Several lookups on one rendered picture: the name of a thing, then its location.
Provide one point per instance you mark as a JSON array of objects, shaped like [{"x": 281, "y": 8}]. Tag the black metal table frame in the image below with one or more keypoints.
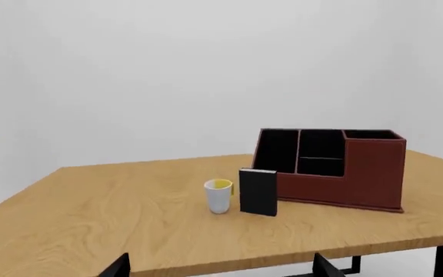
[{"x": 442, "y": 259}]

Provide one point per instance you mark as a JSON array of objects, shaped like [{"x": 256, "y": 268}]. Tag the brown leather desk caddy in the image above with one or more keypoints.
[{"x": 340, "y": 173}]

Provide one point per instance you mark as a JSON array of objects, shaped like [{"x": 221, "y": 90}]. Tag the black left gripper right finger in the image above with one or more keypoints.
[{"x": 324, "y": 267}]

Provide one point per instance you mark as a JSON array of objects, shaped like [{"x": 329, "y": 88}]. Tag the white mug yellow inside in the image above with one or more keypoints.
[{"x": 218, "y": 197}]

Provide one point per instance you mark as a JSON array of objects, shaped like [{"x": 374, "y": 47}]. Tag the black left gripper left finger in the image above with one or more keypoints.
[{"x": 119, "y": 267}]

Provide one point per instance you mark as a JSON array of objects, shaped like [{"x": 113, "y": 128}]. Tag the black hardcover book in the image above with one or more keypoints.
[{"x": 258, "y": 191}]

